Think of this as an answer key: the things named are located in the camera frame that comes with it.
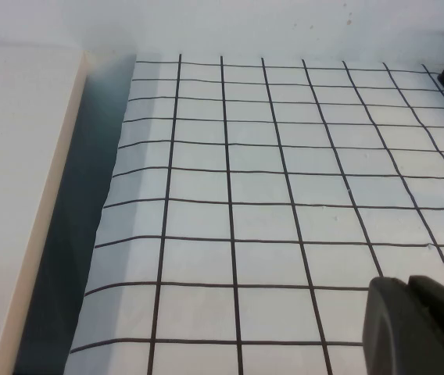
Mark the white board with beige edge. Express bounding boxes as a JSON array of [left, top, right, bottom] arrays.
[[0, 41, 90, 375]]

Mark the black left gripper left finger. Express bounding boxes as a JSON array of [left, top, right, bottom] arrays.
[[362, 275, 442, 375]]

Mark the white black-grid tablecloth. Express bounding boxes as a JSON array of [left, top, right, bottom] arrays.
[[69, 52, 444, 375]]

